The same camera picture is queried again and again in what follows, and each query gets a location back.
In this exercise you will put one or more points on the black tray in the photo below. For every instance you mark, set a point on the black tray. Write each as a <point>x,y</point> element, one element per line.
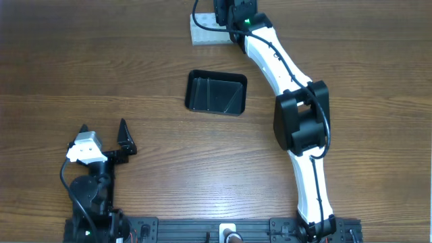
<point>219,101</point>

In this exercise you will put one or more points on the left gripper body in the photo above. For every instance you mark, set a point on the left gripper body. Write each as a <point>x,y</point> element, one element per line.
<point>118,157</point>

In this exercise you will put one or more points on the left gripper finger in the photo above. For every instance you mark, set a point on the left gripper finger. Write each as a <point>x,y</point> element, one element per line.
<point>125,136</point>
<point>83,129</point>

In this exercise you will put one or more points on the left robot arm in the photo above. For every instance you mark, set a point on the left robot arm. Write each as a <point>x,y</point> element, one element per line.
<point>84,192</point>

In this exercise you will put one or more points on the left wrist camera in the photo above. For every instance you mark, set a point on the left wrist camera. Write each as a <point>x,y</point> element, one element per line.
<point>86,148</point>

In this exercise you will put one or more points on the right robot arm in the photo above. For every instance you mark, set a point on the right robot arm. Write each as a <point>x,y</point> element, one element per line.
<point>280,67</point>

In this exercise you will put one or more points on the white test tube rack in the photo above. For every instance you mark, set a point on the white test tube rack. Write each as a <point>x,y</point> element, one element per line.
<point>206,38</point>

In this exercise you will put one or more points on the mounting rail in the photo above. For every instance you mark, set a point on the mounting rail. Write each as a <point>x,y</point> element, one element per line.
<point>189,231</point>

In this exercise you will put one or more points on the clear test tube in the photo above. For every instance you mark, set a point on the clear test tube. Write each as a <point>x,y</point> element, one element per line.
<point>208,94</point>
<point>197,94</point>
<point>234,98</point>

